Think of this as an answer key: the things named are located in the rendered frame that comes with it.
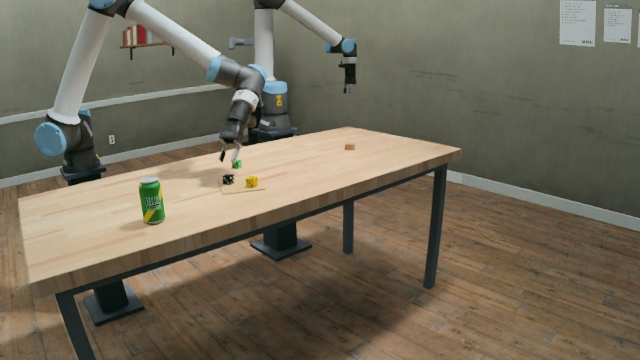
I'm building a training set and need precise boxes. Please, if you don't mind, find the green can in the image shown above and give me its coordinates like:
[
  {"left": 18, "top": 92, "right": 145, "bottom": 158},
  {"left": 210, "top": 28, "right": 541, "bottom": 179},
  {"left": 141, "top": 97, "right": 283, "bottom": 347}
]
[{"left": 138, "top": 175, "right": 167, "bottom": 226}]

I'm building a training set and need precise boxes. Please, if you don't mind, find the tan mat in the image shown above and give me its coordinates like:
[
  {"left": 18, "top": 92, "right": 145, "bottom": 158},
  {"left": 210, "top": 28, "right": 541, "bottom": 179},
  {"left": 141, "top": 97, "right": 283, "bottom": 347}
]
[{"left": 218, "top": 179, "right": 266, "bottom": 196}]

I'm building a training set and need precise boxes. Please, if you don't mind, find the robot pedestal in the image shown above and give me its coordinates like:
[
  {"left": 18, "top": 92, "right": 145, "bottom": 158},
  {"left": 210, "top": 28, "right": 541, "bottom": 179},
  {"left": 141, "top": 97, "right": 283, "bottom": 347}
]
[
  {"left": 248, "top": 125, "right": 314, "bottom": 262},
  {"left": 59, "top": 164, "right": 146, "bottom": 327}
]

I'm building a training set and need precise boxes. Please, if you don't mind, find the wooden table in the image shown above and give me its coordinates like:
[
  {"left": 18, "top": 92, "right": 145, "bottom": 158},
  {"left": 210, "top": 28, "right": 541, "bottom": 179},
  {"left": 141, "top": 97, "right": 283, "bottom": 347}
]
[{"left": 17, "top": 125, "right": 463, "bottom": 360}]

